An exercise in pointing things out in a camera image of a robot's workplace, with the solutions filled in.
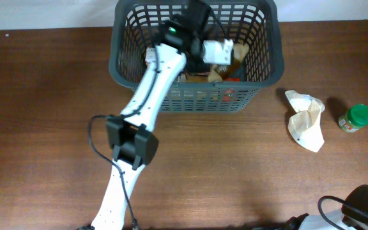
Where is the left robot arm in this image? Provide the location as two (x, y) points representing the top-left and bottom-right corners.
(88, 1), (213, 230)

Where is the crumpled beige paper bag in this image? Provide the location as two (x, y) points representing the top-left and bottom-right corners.
(285, 90), (325, 153)

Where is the orange pasta package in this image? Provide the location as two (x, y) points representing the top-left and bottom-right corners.
(183, 75), (242, 103)

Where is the green lid jar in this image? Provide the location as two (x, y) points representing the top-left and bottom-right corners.
(338, 103), (368, 133)

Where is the brown white snack bag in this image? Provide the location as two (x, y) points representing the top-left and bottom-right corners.
(207, 43), (250, 83)

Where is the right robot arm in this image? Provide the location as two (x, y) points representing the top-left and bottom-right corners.
(264, 185), (368, 230)

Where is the grey plastic basket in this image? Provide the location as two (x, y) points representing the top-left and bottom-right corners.
(109, 0), (284, 112)

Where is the white blue tissue pack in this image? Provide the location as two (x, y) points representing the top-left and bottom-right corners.
(145, 47), (157, 68)

